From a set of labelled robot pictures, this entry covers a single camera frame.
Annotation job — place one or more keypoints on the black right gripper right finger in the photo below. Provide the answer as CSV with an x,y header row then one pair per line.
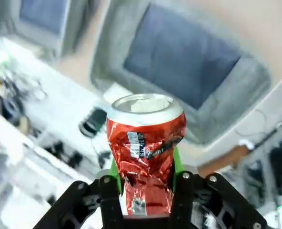
x,y
198,198

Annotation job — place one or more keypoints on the grey basket with blue lining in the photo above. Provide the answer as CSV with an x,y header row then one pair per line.
x,y
39,23
179,69

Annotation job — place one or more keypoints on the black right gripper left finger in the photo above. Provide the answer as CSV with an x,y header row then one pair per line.
x,y
103,200

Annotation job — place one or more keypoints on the black computer mouse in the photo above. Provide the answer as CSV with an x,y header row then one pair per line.
x,y
93,121

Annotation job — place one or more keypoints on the crushed red soda can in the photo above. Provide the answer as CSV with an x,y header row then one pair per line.
x,y
143,152

